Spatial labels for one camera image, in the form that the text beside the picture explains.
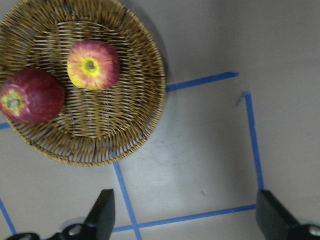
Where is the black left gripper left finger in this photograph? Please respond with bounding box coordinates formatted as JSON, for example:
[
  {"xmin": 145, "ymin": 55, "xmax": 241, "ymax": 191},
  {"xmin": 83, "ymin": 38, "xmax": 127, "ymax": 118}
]
[{"xmin": 6, "ymin": 188, "xmax": 116, "ymax": 240}]

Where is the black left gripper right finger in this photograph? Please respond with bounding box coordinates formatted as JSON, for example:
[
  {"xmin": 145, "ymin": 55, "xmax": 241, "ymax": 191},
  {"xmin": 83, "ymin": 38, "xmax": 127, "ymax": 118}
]
[{"xmin": 255, "ymin": 189, "xmax": 320, "ymax": 240}]

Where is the red yellow apple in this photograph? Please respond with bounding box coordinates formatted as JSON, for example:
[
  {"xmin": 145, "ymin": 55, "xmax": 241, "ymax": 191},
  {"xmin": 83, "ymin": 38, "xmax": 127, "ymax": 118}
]
[{"xmin": 66, "ymin": 40, "xmax": 121, "ymax": 91}]

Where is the round wicker basket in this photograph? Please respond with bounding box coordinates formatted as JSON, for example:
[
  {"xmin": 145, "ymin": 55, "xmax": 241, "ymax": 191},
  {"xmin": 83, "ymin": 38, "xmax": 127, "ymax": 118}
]
[{"xmin": 0, "ymin": 0, "xmax": 166, "ymax": 167}]

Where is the dark red apple in basket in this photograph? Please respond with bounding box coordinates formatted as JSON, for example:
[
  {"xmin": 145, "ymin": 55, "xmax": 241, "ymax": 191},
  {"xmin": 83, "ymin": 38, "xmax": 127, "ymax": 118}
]
[{"xmin": 0, "ymin": 68, "xmax": 65, "ymax": 125}]

